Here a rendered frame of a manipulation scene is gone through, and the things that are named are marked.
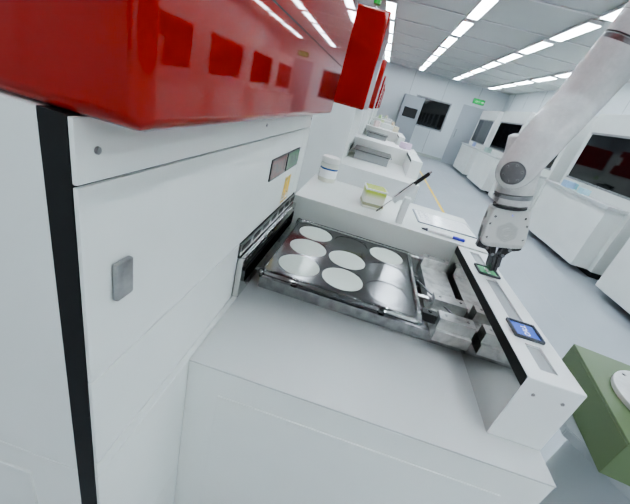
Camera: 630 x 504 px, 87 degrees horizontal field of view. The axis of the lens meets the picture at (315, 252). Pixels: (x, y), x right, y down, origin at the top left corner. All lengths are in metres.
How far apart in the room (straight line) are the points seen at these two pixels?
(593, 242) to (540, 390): 4.85
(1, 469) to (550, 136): 1.00
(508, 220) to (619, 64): 0.34
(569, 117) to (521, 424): 0.57
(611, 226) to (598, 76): 4.67
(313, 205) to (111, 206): 0.81
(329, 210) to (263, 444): 0.67
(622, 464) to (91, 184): 0.84
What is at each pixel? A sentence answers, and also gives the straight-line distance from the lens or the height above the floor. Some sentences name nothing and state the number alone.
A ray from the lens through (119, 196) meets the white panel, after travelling 0.32.
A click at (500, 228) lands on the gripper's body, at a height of 1.09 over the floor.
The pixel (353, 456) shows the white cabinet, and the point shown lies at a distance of 0.68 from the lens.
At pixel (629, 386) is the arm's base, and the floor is 0.92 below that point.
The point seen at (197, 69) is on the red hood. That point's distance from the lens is 0.29.
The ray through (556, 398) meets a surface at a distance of 0.69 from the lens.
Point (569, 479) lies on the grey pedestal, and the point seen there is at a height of 0.69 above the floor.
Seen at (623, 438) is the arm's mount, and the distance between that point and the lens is 0.80.
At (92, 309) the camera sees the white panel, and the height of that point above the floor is 1.06.
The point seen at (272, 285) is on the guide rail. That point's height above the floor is 0.84.
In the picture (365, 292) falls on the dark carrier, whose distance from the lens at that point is 0.76.
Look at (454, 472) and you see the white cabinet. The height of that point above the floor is 0.77.
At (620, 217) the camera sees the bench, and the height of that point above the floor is 0.81.
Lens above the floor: 1.27
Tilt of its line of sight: 26 degrees down
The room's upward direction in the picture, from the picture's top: 16 degrees clockwise
